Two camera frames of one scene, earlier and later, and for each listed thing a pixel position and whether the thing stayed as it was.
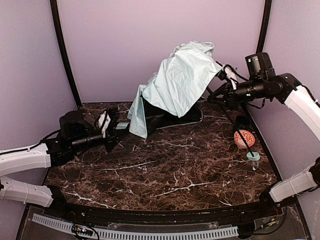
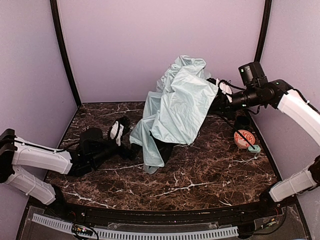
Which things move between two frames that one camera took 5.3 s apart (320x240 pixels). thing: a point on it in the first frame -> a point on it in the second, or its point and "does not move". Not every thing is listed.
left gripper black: (110, 139) -> (125, 152)
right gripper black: (227, 94) -> (217, 103)
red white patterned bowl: (248, 136) does not move
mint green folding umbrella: (181, 82) -> (176, 113)
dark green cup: (242, 122) does not move
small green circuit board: (82, 230) does not move
